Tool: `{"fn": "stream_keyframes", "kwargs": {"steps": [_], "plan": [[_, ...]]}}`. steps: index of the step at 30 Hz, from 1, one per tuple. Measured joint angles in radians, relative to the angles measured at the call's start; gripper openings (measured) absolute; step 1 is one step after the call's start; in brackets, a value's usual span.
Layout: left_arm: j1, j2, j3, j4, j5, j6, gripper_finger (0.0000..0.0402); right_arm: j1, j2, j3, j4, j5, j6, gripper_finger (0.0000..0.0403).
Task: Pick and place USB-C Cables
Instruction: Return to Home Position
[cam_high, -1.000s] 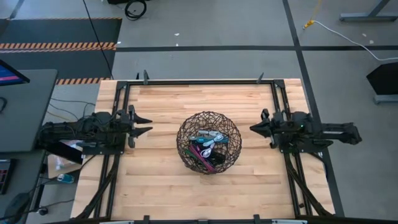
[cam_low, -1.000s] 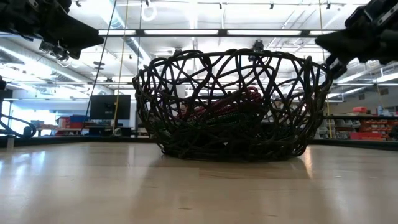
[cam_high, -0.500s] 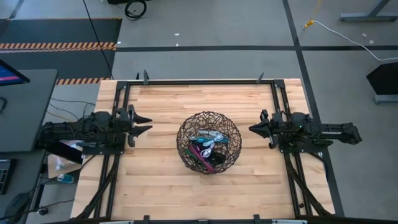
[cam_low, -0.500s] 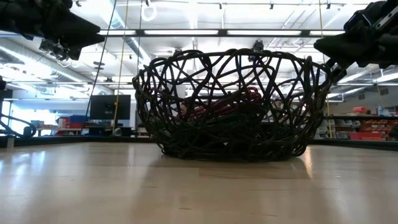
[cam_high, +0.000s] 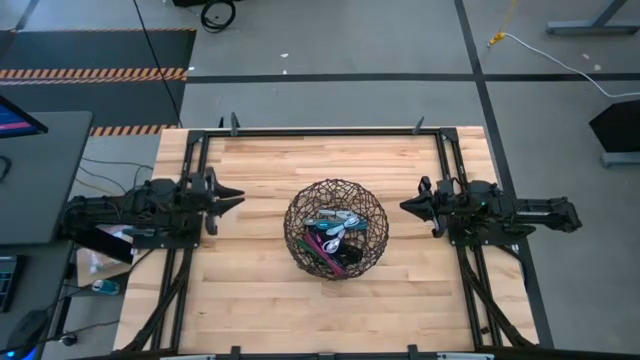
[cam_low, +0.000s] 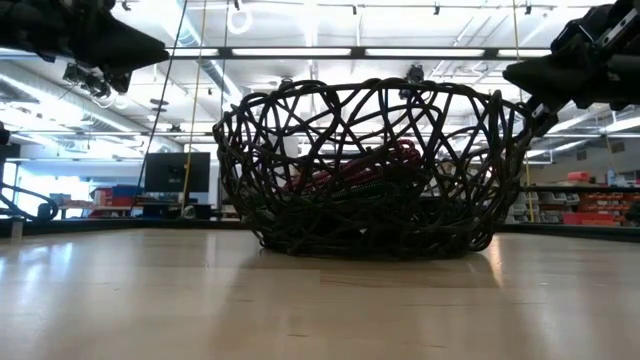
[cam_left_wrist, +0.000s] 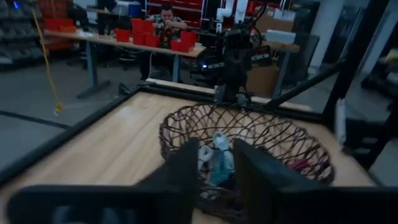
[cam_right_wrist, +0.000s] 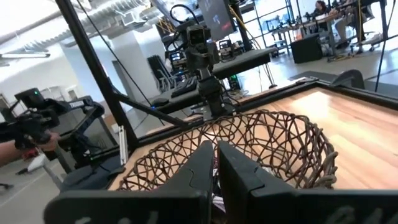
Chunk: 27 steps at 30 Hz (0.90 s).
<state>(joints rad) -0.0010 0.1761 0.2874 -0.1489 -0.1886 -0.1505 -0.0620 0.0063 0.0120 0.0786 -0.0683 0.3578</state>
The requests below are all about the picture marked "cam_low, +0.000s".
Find black curved hose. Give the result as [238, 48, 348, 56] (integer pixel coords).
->
[0, 179, 59, 221]

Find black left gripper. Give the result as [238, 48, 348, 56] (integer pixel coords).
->
[0, 0, 171, 96]

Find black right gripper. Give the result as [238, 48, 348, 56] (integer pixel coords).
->
[501, 0, 640, 139]

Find yellow hanging cord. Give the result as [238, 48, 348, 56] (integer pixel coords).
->
[510, 0, 535, 224]
[180, 0, 209, 214]

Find dark brown woven wire basket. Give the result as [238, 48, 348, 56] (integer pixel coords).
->
[212, 77, 535, 261]

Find red storage crate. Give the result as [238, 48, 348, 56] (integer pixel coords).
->
[88, 186, 146, 220]

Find black ceiling spotlight cluster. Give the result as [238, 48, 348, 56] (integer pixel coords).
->
[62, 62, 113, 100]

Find shelf with red bins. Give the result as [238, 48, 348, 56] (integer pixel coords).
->
[502, 169, 640, 227]

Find maroon USB-C cable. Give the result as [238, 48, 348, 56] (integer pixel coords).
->
[283, 138, 424, 195]

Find black room monitor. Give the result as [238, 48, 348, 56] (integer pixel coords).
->
[143, 151, 212, 194]

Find white hanging loop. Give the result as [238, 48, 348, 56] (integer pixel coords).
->
[226, 3, 255, 36]

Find black aluminium table frame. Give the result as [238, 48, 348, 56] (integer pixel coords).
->
[0, 215, 640, 244]

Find blue storage crate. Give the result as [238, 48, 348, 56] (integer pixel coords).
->
[110, 184, 146, 199]

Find black overhead camera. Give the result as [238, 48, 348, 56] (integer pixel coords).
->
[404, 63, 426, 87]

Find black hanging cable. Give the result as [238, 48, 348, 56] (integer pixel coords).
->
[135, 0, 190, 201]

